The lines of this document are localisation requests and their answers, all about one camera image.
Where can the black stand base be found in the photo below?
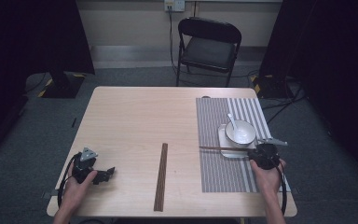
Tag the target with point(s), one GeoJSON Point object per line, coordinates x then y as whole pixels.
{"type": "Point", "coordinates": [62, 88]}
{"type": "Point", "coordinates": [272, 88]}

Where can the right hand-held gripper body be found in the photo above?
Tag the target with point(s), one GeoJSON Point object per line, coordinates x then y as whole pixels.
{"type": "Point", "coordinates": [268, 157]}

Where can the grey table corner clamp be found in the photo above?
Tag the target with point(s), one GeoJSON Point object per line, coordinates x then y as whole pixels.
{"type": "Point", "coordinates": [46, 195]}
{"type": "Point", "coordinates": [294, 191]}

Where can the row of brown wooden chopsticks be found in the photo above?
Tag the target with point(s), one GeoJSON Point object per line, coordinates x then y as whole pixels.
{"type": "Point", "coordinates": [160, 177]}

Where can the white wall socket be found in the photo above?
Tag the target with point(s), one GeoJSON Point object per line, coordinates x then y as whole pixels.
{"type": "Point", "coordinates": [174, 5]}

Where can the black folding chair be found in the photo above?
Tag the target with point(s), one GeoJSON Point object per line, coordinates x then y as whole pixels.
{"type": "Point", "coordinates": [209, 53]}

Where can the white spoon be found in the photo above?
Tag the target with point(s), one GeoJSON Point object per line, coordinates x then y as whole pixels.
{"type": "Point", "coordinates": [232, 122]}

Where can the grey striped placemat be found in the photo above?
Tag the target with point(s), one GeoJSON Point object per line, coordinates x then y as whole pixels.
{"type": "Point", "coordinates": [217, 171]}

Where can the person's left hand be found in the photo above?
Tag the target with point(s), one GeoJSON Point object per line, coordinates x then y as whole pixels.
{"type": "Point", "coordinates": [76, 189]}

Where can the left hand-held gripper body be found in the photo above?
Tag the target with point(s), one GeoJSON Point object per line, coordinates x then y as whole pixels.
{"type": "Point", "coordinates": [83, 166]}

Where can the white square plate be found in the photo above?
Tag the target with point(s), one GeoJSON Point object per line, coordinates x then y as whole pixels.
{"type": "Point", "coordinates": [234, 153]}

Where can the dark curtain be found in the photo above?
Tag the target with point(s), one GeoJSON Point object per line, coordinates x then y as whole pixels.
{"type": "Point", "coordinates": [329, 46]}
{"type": "Point", "coordinates": [28, 40]}

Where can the small black floor item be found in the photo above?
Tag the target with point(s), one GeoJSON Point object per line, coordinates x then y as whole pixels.
{"type": "Point", "coordinates": [73, 122]}

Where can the white bowl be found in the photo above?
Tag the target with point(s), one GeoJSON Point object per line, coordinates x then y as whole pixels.
{"type": "Point", "coordinates": [244, 133]}

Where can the single brown chopstick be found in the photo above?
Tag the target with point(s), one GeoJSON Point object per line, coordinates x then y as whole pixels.
{"type": "Point", "coordinates": [223, 148]}

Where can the person's right hand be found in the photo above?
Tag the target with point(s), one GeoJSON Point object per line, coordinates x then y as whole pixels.
{"type": "Point", "coordinates": [268, 179]}

